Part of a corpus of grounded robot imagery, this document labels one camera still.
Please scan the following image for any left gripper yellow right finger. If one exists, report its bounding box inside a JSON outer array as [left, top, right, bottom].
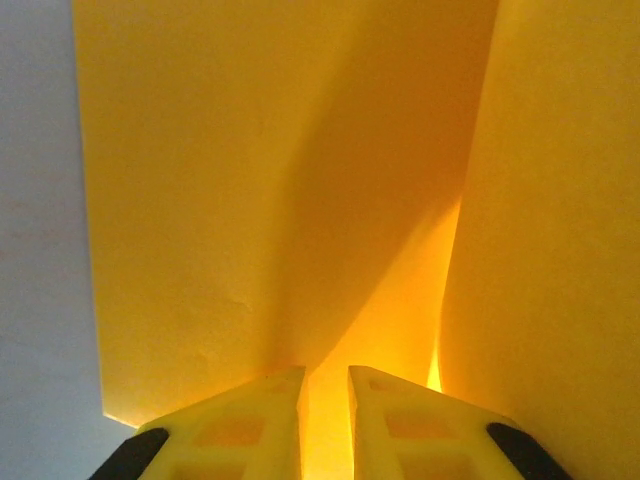
[[347, 365, 576, 480]]

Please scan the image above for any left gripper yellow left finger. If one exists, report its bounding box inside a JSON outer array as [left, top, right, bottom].
[[87, 365, 307, 480]]

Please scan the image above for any orange paper sheet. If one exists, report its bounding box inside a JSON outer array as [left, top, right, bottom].
[[72, 0, 640, 480]]

